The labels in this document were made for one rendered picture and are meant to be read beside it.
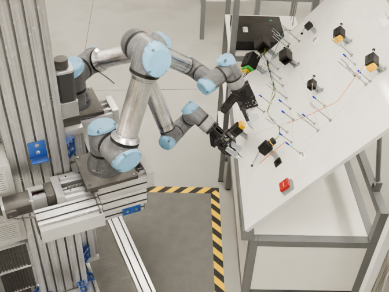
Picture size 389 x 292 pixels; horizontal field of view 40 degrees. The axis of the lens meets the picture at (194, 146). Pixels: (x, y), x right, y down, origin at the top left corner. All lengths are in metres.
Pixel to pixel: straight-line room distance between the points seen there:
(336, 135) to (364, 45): 0.49
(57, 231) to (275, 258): 1.04
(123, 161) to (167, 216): 1.66
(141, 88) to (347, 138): 0.88
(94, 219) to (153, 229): 1.39
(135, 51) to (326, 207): 1.32
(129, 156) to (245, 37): 1.53
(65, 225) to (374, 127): 1.29
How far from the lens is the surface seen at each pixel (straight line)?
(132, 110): 2.01
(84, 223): 2.27
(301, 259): 2.69
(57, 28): 5.95
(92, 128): 2.17
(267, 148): 2.53
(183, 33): 5.78
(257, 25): 3.54
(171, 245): 3.53
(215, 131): 2.46
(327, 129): 2.43
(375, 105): 2.31
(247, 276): 2.75
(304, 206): 2.74
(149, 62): 1.90
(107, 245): 3.28
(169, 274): 3.39
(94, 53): 2.64
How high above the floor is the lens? 2.72
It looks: 40 degrees down
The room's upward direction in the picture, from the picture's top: 3 degrees clockwise
